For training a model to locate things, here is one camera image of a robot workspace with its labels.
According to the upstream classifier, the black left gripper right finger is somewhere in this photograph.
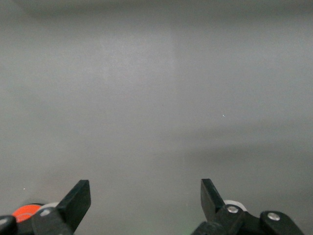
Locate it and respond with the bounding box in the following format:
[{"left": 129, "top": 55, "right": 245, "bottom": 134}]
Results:
[{"left": 190, "top": 178, "right": 305, "bottom": 235}]

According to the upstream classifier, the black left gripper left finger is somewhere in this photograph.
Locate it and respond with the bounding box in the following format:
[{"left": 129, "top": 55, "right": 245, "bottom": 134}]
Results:
[{"left": 0, "top": 180, "right": 91, "bottom": 235}]

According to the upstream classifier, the orange can with grey lid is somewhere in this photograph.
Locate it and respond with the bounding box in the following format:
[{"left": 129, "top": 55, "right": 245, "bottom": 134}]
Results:
[{"left": 11, "top": 203, "right": 42, "bottom": 224}]

